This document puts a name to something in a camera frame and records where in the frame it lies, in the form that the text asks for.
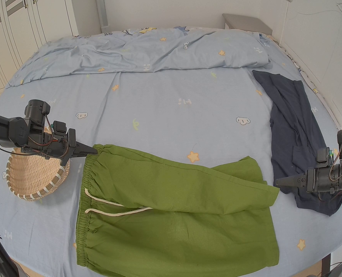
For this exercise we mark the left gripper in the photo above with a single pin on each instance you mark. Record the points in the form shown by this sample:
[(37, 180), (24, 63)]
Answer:
[(58, 147)]

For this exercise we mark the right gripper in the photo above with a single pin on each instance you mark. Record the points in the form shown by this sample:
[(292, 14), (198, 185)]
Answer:
[(321, 179)]

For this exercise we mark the green shorts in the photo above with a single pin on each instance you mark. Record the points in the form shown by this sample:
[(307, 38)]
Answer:
[(174, 212)]

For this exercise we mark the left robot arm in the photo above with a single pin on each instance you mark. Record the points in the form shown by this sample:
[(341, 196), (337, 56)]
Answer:
[(12, 130)]

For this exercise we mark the round woven basket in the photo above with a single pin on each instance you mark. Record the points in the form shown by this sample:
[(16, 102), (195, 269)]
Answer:
[(29, 174)]

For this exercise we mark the dark blue garment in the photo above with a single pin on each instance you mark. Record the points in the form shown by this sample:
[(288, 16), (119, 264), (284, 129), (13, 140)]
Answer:
[(292, 120)]

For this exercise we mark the bed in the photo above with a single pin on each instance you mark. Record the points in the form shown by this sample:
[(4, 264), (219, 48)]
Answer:
[(174, 120)]

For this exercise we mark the white wardrobe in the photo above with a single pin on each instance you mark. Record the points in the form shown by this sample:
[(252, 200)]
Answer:
[(18, 24)]

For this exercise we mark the pale blue quilt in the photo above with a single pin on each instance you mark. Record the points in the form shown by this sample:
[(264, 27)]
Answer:
[(148, 50)]

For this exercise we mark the grey vertical pipe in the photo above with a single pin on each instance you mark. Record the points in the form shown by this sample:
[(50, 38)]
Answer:
[(102, 7)]

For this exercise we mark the grey bedside table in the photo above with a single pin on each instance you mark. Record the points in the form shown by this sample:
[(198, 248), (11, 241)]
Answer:
[(243, 22)]

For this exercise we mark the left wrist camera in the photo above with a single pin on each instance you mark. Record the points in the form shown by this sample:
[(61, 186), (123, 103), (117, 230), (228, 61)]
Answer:
[(59, 128)]

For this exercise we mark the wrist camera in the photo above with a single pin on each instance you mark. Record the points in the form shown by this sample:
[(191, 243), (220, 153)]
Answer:
[(59, 128), (323, 155)]

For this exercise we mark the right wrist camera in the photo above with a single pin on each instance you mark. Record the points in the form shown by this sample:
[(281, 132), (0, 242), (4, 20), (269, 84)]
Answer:
[(323, 155)]

